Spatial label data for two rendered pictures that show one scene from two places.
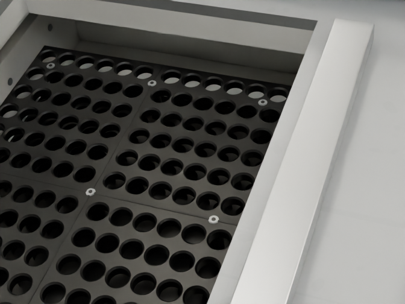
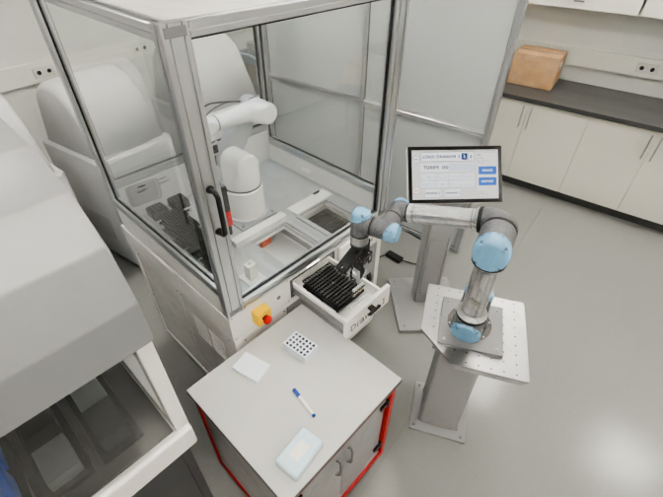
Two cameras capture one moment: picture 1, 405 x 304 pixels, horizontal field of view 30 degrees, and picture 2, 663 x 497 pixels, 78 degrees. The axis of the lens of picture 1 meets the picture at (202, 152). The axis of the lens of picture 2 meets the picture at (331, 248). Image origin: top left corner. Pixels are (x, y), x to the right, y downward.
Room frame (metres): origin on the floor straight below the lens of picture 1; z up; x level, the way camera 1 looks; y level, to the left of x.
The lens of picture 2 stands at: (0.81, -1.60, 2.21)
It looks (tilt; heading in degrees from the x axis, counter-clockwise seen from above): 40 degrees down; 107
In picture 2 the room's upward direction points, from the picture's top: 1 degrees clockwise
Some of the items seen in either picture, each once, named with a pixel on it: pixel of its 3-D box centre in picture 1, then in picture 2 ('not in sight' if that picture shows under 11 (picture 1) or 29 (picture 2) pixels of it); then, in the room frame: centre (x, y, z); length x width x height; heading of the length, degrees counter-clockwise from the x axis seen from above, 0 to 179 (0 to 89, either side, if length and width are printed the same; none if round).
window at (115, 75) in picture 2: not in sight; (131, 146); (-0.31, -0.50, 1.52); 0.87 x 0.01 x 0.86; 154
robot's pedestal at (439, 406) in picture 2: not in sight; (451, 373); (1.05, -0.29, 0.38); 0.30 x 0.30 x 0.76; 1
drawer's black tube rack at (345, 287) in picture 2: not in sight; (332, 287); (0.43, -0.36, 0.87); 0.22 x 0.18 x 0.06; 154
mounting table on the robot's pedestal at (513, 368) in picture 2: not in sight; (471, 335); (1.07, -0.29, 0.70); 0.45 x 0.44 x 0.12; 1
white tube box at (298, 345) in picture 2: not in sight; (300, 346); (0.38, -0.65, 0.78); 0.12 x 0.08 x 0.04; 160
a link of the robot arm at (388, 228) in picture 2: not in sight; (386, 227); (0.64, -0.37, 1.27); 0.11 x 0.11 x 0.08; 80
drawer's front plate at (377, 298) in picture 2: not in sight; (367, 310); (0.61, -0.44, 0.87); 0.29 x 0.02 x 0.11; 64
